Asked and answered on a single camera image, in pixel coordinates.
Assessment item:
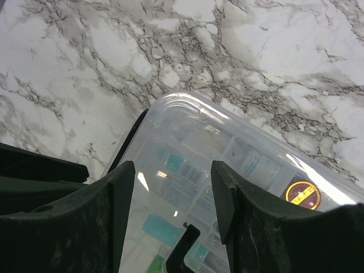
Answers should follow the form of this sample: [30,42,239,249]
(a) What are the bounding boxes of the green small packet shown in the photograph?
[146,254,165,273]

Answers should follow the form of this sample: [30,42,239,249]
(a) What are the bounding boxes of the black lid handle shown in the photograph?
[166,224,200,273]

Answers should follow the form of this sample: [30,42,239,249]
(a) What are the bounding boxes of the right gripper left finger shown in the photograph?
[1,161,135,272]

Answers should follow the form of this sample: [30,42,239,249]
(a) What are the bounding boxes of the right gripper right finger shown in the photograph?
[211,161,363,272]

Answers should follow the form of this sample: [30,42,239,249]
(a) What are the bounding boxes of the clear plastic box lid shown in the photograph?
[109,93,363,272]

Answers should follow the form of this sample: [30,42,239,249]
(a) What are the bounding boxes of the black box handle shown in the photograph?
[104,109,149,175]

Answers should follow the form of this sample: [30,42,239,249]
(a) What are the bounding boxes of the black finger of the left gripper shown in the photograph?
[1,143,89,215]

